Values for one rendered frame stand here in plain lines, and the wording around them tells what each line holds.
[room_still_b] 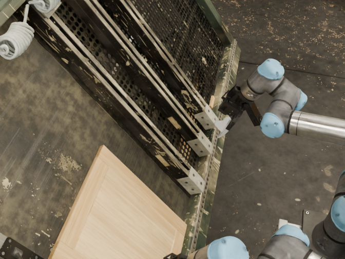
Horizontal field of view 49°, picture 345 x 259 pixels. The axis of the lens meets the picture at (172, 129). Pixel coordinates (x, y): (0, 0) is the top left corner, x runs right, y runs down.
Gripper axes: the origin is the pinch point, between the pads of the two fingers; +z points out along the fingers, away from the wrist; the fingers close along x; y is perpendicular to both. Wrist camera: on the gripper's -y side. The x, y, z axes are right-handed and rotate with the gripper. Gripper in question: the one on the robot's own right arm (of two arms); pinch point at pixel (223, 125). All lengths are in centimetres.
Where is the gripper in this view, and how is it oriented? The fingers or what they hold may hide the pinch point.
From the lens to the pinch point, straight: 150.8
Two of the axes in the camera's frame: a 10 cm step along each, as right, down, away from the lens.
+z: -4.4, 5.0, 7.4
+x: -2.7, 7.2, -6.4
